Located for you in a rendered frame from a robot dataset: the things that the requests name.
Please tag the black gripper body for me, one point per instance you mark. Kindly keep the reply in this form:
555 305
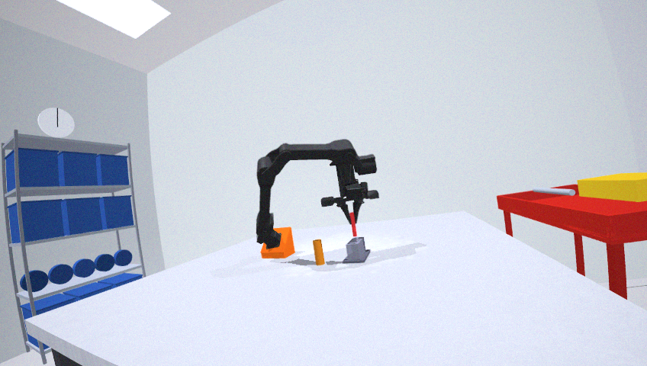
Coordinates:
329 201

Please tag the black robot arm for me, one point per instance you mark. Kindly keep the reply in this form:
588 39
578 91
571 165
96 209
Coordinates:
342 154

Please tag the orange cylinder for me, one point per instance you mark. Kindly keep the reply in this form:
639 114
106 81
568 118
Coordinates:
318 252

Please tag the red peg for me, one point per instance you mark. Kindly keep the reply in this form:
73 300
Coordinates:
353 224

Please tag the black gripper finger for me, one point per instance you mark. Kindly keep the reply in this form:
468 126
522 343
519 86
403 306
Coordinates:
346 212
356 208

